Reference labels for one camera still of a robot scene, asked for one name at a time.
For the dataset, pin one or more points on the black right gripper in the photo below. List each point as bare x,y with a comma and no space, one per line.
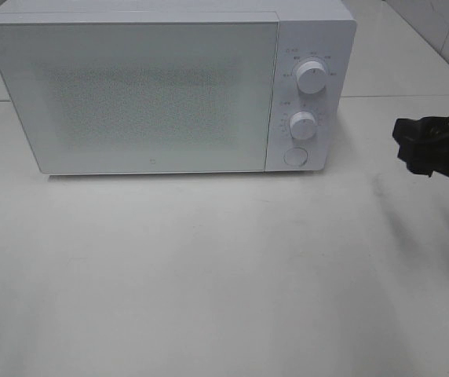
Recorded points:
423,158

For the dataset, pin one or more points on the white timer knob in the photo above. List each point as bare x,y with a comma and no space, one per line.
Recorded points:
303,126

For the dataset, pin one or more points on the round white door button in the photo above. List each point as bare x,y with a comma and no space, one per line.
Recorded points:
296,157

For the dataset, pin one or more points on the white microwave door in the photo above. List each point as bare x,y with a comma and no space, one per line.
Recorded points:
113,97

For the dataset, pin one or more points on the upper white power knob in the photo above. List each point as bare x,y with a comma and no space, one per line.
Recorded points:
311,75

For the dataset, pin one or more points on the white microwave oven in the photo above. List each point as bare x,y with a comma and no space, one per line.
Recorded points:
323,29

